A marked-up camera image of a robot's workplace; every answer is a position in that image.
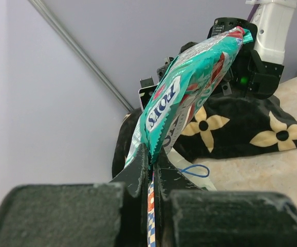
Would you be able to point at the checkered paper bag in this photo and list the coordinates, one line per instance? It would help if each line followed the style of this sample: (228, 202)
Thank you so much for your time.
(187, 175)

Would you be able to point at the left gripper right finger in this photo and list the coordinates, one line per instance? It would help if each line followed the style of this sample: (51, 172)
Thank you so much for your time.
(186, 215)

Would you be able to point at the black floral pillow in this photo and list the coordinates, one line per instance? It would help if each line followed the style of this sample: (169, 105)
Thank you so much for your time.
(234, 126)

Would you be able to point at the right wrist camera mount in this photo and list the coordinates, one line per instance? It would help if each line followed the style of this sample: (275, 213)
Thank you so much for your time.
(146, 91)

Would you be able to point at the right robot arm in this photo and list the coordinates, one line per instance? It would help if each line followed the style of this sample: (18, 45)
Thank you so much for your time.
(257, 70)

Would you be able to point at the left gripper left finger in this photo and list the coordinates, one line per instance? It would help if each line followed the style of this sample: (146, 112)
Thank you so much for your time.
(99, 214)

